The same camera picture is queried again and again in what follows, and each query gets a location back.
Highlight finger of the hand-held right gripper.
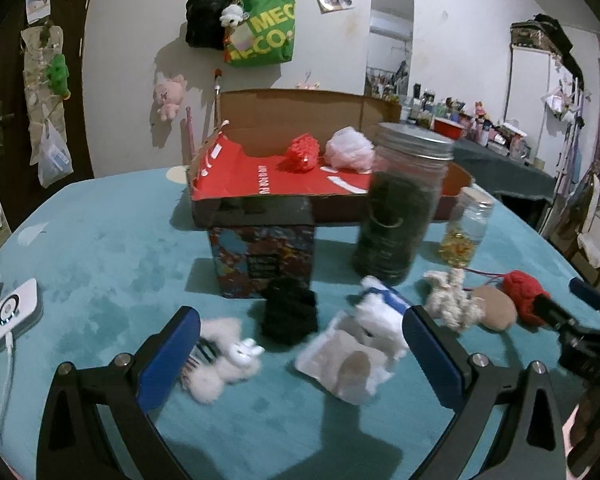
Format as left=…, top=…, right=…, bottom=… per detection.
left=568, top=276, right=600, bottom=322
left=530, top=296, right=581, bottom=332

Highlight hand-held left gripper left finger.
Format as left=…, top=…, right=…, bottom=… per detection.
left=37, top=306, right=202, bottom=480

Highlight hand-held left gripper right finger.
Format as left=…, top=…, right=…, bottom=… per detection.
left=401, top=304, right=568, bottom=480

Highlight red yarn ball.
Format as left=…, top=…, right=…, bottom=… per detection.
left=500, top=270, right=552, bottom=328

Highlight white fluffy hair clip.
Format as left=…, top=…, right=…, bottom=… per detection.
left=180, top=317, right=266, bottom=406

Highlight beige powder puff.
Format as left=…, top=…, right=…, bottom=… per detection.
left=472, top=285, right=518, bottom=331

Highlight white and blue plush piece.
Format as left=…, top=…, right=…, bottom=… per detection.
left=355, top=276, right=413, bottom=361

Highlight black knit scrunchie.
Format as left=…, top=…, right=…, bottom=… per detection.
left=252, top=277, right=320, bottom=346

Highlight cardboard box with red lining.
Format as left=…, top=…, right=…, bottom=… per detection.
left=186, top=89, right=477, bottom=231

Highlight white plastic packet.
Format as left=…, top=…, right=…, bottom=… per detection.
left=295, top=312, right=398, bottom=406

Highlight small glass jar yellow beads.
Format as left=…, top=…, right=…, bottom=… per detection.
left=437, top=186, right=496, bottom=266

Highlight colourful printed box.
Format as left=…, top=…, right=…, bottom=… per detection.
left=207, top=222, right=317, bottom=300

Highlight large glass jar metal lid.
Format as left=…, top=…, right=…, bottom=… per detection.
left=352, top=122, right=456, bottom=286

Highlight table with dark cloth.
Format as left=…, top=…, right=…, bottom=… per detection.
left=450, top=137, right=558, bottom=206

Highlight white power bank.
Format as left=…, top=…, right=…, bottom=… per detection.
left=0, top=278, right=43, bottom=353

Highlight row of cosmetic bottles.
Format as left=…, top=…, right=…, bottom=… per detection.
left=400, top=82, right=536, bottom=161

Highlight white wardrobe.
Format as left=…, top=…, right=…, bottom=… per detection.
left=505, top=20, right=588, bottom=181

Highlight red basin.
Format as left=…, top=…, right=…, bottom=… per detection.
left=432, top=116, right=467, bottom=140

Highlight white mesh bath pouf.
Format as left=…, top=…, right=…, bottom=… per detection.
left=325, top=126, right=376, bottom=173

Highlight clear plastic bag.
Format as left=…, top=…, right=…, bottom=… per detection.
left=37, top=120, right=74, bottom=188

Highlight red crochet scrunchie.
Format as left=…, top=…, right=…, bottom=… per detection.
left=286, top=132, right=322, bottom=173

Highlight pale pink plush toy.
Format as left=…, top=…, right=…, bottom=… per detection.
left=152, top=74, right=188, bottom=122

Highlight dark brown door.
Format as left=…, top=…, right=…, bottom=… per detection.
left=0, top=0, right=98, bottom=233

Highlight dark bag on wardrobe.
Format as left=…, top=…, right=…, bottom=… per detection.
left=511, top=14, right=576, bottom=56

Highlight green plush toy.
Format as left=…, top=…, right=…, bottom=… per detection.
left=47, top=55, right=72, bottom=98

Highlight beige hanging door organizer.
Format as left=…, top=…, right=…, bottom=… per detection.
left=20, top=22, right=72, bottom=166

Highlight green tote bag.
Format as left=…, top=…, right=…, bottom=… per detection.
left=223, top=0, right=297, bottom=68

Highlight black hanging bag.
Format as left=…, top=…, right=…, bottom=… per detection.
left=185, top=0, right=233, bottom=51

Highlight white plush toy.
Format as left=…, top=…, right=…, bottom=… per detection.
left=219, top=2, right=246, bottom=28

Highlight picture on door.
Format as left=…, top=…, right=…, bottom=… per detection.
left=26, top=0, right=52, bottom=23

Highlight white charging cable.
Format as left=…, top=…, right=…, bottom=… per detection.
left=0, top=334, right=17, bottom=441

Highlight pink wooden post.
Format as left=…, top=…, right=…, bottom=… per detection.
left=182, top=105, right=198, bottom=166

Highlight wall mirror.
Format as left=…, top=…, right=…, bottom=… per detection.
left=364, top=0, right=415, bottom=98

